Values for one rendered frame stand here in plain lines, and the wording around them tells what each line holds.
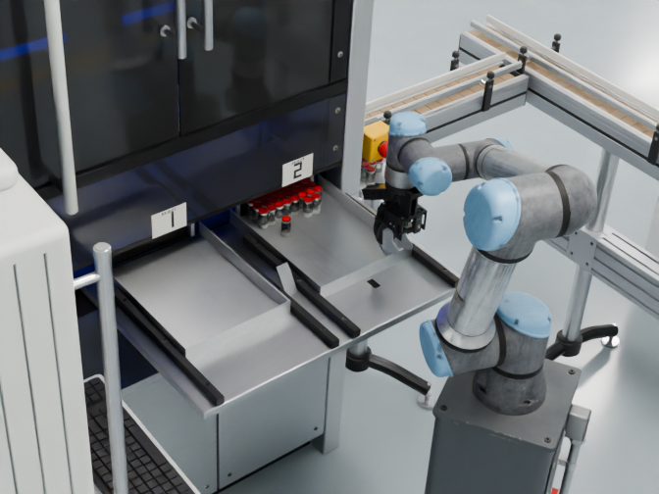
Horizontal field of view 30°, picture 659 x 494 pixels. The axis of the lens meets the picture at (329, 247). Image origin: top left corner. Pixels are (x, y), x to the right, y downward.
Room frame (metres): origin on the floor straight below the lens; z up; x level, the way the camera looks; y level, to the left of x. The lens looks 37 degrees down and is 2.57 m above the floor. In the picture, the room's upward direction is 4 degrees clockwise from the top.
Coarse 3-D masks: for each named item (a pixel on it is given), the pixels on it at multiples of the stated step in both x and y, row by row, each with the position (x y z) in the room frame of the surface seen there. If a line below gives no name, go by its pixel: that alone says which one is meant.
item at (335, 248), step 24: (336, 192) 2.39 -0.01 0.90; (312, 216) 2.32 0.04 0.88; (336, 216) 2.33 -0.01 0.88; (360, 216) 2.32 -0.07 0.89; (264, 240) 2.18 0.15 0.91; (288, 240) 2.22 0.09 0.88; (312, 240) 2.23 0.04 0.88; (336, 240) 2.23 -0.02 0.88; (360, 240) 2.24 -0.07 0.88; (288, 264) 2.11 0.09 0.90; (312, 264) 2.14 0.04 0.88; (336, 264) 2.15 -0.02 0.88; (360, 264) 2.15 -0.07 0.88; (384, 264) 2.14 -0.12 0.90; (336, 288) 2.05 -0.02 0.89
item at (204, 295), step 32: (160, 256) 2.13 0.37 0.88; (192, 256) 2.14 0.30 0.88; (224, 256) 2.15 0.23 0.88; (128, 288) 2.02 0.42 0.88; (160, 288) 2.02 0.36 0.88; (192, 288) 2.03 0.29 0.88; (224, 288) 2.04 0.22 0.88; (256, 288) 2.04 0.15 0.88; (160, 320) 1.92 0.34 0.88; (192, 320) 1.93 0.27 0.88; (224, 320) 1.93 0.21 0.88; (256, 320) 1.91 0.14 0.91; (192, 352) 1.81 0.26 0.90
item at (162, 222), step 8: (176, 208) 2.09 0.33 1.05; (184, 208) 2.11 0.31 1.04; (152, 216) 2.06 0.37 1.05; (160, 216) 2.07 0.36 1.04; (168, 216) 2.08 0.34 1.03; (176, 216) 2.09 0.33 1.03; (184, 216) 2.11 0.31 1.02; (152, 224) 2.06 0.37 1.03; (160, 224) 2.07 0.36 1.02; (168, 224) 2.08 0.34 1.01; (176, 224) 2.09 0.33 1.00; (184, 224) 2.11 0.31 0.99; (152, 232) 2.06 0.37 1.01; (160, 232) 2.07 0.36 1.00
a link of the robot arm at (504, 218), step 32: (480, 192) 1.71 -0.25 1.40; (512, 192) 1.69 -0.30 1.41; (544, 192) 1.70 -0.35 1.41; (480, 224) 1.68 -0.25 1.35; (512, 224) 1.65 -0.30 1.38; (544, 224) 1.67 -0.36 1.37; (480, 256) 1.71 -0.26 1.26; (512, 256) 1.67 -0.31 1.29; (480, 288) 1.72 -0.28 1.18; (448, 320) 1.78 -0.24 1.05; (480, 320) 1.75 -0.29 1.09; (448, 352) 1.76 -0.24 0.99; (480, 352) 1.76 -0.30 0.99
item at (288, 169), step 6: (306, 156) 2.32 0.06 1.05; (312, 156) 2.33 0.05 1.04; (294, 162) 2.30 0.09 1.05; (306, 162) 2.32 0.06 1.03; (312, 162) 2.33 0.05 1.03; (282, 168) 2.28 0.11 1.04; (288, 168) 2.29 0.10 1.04; (294, 168) 2.30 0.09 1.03; (306, 168) 2.32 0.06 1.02; (312, 168) 2.33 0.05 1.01; (282, 174) 2.28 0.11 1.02; (288, 174) 2.29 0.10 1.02; (306, 174) 2.32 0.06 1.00; (282, 180) 2.28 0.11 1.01; (288, 180) 2.29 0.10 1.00; (294, 180) 2.30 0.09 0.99; (282, 186) 2.28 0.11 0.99
